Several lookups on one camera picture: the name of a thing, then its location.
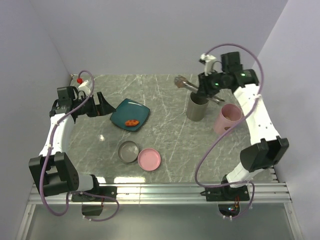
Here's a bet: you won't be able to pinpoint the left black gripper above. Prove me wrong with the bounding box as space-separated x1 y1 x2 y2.
73 91 116 118

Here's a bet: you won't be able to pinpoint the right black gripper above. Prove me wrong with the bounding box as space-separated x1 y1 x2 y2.
195 68 228 99

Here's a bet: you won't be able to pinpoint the teal square plate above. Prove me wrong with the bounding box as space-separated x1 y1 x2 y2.
110 98 151 133

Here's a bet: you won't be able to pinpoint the metal tongs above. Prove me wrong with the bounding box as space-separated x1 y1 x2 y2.
174 75 225 104

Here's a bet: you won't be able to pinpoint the orange grilled meat piece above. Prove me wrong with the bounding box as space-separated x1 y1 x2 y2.
124 119 140 127

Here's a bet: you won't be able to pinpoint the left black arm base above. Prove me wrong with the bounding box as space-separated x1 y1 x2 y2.
71 186 118 217

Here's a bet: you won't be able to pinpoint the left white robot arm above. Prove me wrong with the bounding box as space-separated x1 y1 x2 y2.
28 86 116 201

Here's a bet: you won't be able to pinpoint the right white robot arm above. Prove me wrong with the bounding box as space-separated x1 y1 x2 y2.
197 51 289 200

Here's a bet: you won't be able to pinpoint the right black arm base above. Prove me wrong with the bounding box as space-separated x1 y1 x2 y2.
199 184 251 217

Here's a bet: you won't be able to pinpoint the grey cylindrical container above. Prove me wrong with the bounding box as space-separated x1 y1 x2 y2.
186 92 209 122

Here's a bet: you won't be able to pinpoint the pink cylindrical container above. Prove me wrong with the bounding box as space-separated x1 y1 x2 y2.
213 103 243 136

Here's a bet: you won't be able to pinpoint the grey round lid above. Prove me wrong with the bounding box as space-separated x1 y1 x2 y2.
118 140 140 164

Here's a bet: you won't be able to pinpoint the pink round lid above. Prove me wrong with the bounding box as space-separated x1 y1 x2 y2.
137 148 161 172

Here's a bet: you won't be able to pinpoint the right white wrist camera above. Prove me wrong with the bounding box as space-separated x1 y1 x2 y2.
199 53 217 76

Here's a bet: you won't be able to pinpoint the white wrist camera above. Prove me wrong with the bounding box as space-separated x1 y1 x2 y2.
76 78 93 96
199 53 217 76

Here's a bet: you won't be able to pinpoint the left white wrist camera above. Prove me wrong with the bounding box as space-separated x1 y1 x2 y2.
76 78 93 96

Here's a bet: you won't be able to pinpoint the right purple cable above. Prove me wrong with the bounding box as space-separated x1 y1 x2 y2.
194 43 265 220

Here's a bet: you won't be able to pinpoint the purple cable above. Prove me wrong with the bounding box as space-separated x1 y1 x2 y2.
194 43 265 220
38 69 120 223

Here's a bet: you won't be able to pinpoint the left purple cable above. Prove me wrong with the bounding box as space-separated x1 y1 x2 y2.
38 69 120 223

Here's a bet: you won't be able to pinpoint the aluminium rail frame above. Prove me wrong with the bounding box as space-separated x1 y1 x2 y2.
17 168 304 240

